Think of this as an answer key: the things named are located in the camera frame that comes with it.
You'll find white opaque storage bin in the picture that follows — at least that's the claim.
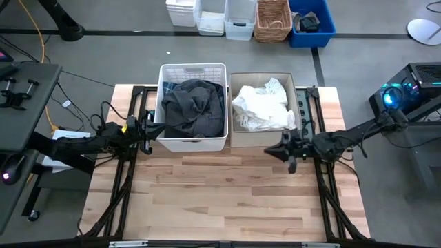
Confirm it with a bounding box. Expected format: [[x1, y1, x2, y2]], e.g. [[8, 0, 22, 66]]
[[165, 0, 198, 28]]

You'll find black item in bin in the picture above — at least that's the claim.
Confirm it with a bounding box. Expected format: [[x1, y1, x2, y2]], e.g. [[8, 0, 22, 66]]
[[298, 14, 321, 34]]

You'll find blue plaid garment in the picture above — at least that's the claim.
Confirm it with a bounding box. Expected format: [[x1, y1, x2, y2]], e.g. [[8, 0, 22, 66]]
[[162, 81, 181, 96]]

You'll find white garment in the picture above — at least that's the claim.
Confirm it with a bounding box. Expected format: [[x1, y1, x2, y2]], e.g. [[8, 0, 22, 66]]
[[231, 77, 298, 133]]

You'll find grey desk top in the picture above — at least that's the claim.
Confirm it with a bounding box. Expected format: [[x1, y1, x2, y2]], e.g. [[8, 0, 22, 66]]
[[0, 61, 63, 153]]

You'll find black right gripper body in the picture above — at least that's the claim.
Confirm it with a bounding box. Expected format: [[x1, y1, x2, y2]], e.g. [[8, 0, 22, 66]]
[[281, 129, 315, 174]]

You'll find woven wicker basket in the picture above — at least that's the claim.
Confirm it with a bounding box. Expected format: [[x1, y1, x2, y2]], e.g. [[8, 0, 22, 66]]
[[253, 0, 294, 44]]

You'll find silver metal bracket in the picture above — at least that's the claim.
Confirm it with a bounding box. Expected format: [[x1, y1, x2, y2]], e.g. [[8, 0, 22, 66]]
[[107, 240, 150, 248]]

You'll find white plastic laundry basket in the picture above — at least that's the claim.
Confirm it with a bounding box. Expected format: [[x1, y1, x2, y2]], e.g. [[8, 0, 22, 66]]
[[153, 63, 229, 153]]

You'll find dark grey garment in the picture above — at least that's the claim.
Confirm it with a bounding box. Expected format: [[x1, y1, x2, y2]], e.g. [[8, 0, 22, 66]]
[[161, 78, 226, 139]]

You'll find black clamp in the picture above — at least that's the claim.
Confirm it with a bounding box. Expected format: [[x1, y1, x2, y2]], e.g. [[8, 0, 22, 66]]
[[0, 76, 40, 112]]

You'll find black stand foot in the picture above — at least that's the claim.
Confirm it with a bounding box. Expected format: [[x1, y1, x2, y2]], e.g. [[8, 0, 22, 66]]
[[37, 0, 86, 43]]

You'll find round white stand base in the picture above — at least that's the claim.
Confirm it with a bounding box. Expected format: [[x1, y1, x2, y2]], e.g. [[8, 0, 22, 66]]
[[407, 18, 441, 47]]

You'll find blue plastic bin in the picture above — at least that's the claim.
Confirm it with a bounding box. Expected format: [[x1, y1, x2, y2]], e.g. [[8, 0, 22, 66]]
[[287, 0, 338, 49]]

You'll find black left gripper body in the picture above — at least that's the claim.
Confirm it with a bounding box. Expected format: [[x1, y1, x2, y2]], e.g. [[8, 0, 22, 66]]
[[124, 109, 153, 155]]

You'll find black power strip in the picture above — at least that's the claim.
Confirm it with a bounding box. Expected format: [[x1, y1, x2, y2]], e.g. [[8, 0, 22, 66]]
[[295, 88, 315, 139]]

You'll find brown cardboard box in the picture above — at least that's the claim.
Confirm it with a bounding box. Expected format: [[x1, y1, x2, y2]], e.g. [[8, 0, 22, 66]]
[[227, 71, 305, 149]]

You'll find yellow cable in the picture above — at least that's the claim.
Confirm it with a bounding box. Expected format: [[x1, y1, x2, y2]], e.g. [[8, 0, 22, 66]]
[[17, 0, 59, 132]]

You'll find black computer mouse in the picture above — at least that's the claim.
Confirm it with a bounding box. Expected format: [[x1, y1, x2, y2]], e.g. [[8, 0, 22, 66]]
[[0, 154, 28, 186]]

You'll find grey cloth in bin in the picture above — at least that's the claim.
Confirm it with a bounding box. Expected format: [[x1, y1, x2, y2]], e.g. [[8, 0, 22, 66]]
[[291, 11, 316, 34]]

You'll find black computer tower with lights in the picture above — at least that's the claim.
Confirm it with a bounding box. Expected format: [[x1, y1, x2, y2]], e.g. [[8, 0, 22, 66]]
[[368, 61, 441, 117]]

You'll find white box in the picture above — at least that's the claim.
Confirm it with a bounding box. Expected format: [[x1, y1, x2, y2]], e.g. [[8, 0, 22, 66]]
[[40, 128, 92, 174]]

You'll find dark metal cart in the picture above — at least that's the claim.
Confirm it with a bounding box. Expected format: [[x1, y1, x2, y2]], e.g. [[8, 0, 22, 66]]
[[387, 92, 441, 203]]

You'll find clear plastic storage bin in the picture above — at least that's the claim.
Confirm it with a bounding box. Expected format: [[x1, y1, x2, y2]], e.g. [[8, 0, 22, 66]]
[[223, 0, 258, 42], [192, 0, 227, 37]]

